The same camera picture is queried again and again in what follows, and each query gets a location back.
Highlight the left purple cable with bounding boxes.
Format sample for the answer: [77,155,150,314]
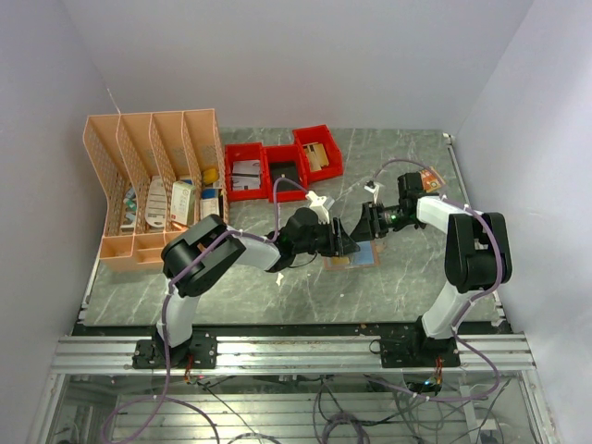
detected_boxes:
[100,178,310,444]

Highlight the white green box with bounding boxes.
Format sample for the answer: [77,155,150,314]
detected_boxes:
[170,180,196,227]

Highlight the aluminium frame rails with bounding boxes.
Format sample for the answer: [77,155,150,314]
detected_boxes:
[27,325,560,443]

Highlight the red plastic bin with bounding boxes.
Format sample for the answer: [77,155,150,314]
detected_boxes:
[292,125,344,183]
[263,144,308,203]
[225,142,268,203]

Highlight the orange spiral notepad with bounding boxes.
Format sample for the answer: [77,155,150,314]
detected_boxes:
[419,166,447,192]

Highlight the yellow round object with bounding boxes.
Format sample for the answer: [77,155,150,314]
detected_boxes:
[202,167,219,186]

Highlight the white oval package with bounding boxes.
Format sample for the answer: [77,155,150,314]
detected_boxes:
[144,176,167,228]

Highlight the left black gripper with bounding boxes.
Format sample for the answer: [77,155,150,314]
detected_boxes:
[295,219,362,259]

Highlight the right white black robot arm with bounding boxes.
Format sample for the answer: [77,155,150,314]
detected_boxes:
[351,172,512,368]

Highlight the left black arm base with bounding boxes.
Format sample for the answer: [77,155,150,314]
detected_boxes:
[132,334,217,370]

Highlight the pink mesh desk organizer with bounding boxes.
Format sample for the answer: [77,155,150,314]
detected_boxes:
[83,108,229,272]

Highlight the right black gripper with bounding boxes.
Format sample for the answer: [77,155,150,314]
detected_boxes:
[351,201,415,241]

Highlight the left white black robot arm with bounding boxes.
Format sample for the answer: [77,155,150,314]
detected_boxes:
[154,207,360,367]

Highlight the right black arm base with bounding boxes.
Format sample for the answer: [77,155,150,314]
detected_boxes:
[369,335,461,368]

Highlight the gold cards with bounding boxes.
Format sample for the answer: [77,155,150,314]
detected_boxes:
[303,142,329,172]

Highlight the brown leather card holder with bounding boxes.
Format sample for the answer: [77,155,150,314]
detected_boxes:
[323,240,386,271]

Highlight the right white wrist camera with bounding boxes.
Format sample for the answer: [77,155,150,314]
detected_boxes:
[364,180,384,204]

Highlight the white black cards stack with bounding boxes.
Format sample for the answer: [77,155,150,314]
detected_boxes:
[230,159,262,191]

